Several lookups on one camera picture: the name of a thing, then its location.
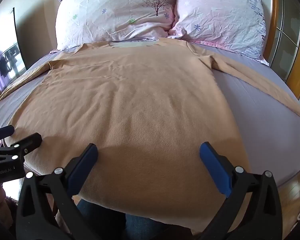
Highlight floral pillow with tree print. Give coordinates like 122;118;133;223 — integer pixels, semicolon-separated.
55;0;178;51

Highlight pink floral pillow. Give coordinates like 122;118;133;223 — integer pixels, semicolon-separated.
168;0;270;67

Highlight person's blue jeans legs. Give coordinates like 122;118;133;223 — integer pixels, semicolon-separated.
76;199;170;240

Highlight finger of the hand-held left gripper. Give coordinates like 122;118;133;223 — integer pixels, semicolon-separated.
0;126;15;140
4;133;43;174

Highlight wooden headboard with glass panels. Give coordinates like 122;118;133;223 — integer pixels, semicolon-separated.
261;0;300;100

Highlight window with purple curtain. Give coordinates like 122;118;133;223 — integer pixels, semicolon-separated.
0;7;28;92

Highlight beige long-sleeved shirt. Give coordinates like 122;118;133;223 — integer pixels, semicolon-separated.
0;37;300;233

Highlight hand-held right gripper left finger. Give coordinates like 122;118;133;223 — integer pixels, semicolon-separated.
16;143;99;240

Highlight bed with lilac sheet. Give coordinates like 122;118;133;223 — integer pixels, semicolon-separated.
0;39;300;188

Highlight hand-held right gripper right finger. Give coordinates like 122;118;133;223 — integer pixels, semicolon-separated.
199;142;283;240

